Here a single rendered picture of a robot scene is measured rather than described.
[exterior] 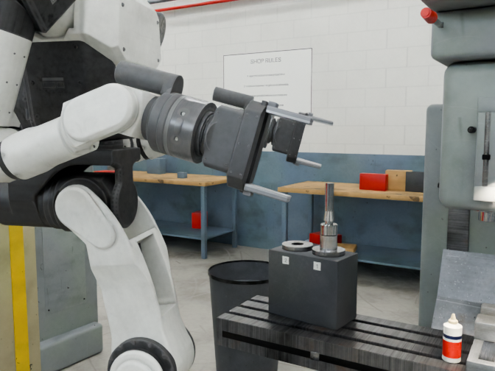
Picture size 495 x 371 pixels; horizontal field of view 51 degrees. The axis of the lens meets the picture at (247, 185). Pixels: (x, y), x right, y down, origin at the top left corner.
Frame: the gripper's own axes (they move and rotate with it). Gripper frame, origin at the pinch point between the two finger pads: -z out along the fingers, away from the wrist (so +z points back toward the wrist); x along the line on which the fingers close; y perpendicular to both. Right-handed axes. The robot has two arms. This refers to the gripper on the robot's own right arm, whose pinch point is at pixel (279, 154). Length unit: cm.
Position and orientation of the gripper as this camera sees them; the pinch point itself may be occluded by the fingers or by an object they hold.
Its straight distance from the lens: 69.4
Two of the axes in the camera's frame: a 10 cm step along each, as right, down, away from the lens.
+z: -9.2, -2.8, 2.7
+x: 2.7, -9.6, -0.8
